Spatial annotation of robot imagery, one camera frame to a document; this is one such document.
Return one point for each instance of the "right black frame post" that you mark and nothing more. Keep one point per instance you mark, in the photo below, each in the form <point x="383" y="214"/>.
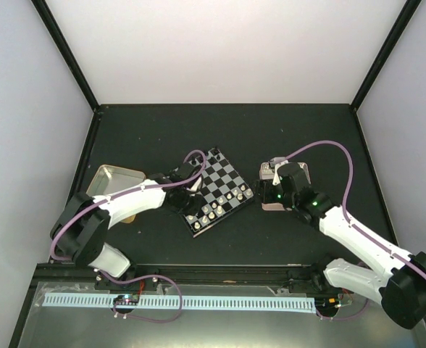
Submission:
<point x="404" y="17"/>

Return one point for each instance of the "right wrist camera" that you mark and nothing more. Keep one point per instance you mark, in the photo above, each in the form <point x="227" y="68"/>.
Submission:
<point x="274" y="165"/>

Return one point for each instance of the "left black frame post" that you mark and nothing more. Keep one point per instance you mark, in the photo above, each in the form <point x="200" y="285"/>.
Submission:
<point x="52" y="26"/>

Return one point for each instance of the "gold metal tin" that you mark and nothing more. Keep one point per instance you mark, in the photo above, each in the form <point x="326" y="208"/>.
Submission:
<point x="110" y="179"/>

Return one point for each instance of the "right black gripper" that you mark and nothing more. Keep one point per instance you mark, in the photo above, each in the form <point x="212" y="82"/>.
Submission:
<point x="262" y="188"/>

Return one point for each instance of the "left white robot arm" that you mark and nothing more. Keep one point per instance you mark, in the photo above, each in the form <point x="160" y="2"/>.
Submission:
<point x="80" y="233"/>

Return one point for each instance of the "black mounting rail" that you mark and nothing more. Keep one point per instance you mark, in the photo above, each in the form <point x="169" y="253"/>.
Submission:
<point x="294" y="278"/>

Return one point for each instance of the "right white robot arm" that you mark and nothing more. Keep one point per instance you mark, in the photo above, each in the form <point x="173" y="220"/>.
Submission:
<point x="389" y="276"/>

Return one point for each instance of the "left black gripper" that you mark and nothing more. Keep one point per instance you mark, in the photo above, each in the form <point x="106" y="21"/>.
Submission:
<point x="195" y="209"/>

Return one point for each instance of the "white slotted cable duct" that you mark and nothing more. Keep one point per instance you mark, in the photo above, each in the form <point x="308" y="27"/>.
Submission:
<point x="175" y="302"/>

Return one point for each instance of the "black and white chessboard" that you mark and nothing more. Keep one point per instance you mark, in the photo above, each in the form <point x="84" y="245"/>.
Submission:
<point x="218" y="180"/>

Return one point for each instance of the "black frame post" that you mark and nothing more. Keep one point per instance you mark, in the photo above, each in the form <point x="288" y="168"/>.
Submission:
<point x="404" y="17"/>
<point x="52" y="26"/>

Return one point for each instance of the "pink tin with pieces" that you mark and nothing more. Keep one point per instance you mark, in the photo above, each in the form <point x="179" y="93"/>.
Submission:
<point x="269" y="207"/>

